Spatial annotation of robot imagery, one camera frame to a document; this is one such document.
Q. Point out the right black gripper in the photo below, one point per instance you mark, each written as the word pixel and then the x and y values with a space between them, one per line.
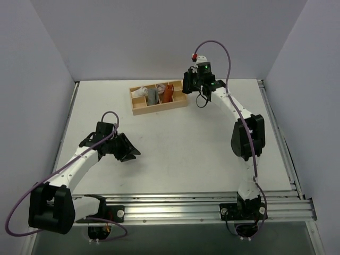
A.
pixel 187 83

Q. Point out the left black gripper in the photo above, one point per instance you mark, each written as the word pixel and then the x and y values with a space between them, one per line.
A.
pixel 120 147

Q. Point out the wooden compartment tray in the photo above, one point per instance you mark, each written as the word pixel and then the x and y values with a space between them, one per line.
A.
pixel 139 104

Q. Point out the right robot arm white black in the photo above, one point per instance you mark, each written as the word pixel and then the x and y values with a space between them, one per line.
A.
pixel 248 135

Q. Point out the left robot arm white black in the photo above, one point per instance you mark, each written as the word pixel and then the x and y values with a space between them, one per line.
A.
pixel 52 204

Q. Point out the orange rolled cloth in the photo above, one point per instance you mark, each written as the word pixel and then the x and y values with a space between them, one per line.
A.
pixel 168 93

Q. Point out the pale patterned rolled cloth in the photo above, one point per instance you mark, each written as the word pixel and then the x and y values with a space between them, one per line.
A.
pixel 160 88

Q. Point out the grey rolled cloth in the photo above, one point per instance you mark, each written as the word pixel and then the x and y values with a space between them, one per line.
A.
pixel 152 97

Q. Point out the white rolled cloth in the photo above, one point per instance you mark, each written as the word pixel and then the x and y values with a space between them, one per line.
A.
pixel 140 92

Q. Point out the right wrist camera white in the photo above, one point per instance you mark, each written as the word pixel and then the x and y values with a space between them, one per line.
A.
pixel 197 59

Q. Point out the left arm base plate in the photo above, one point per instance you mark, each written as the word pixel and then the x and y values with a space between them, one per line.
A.
pixel 114 213

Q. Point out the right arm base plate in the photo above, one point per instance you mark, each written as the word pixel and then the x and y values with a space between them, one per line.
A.
pixel 233 212

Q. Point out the aluminium frame rail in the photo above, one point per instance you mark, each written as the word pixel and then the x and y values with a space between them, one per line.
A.
pixel 195 208

